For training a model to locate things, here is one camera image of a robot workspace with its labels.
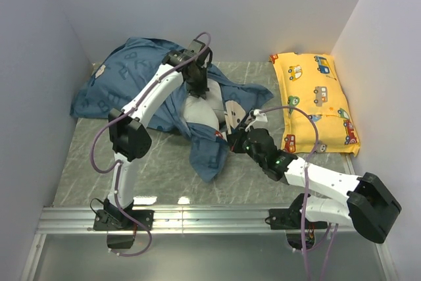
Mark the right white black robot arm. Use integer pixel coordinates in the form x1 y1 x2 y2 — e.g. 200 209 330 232
228 128 402 244

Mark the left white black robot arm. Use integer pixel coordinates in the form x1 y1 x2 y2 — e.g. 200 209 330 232
103 39 212 230

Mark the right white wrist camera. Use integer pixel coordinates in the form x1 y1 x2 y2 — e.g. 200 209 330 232
245 109 268 132

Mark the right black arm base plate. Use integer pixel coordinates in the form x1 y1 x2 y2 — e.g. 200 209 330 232
264 209 331 251

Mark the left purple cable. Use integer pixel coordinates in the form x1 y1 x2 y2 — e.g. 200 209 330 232
89 31 212 258

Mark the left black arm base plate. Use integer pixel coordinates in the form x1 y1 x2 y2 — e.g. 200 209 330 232
93 209 155 250

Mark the yellow car print pillow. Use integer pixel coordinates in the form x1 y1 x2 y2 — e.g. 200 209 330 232
269 53 360 155

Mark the white pillow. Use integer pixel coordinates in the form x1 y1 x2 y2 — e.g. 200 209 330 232
181 79 226 130

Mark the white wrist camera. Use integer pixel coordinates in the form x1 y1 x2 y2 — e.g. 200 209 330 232
186 39 206 55
245 109 268 132

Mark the aluminium side rail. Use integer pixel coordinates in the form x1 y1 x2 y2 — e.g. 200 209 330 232
342 154 355 174

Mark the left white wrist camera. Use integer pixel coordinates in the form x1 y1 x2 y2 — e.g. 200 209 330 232
186 39 206 55

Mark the aluminium mounting rail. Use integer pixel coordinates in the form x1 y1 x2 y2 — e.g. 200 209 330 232
36 205 287 235

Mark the blue cartoon mouse pillowcase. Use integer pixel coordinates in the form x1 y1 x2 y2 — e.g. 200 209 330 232
70 38 273 182

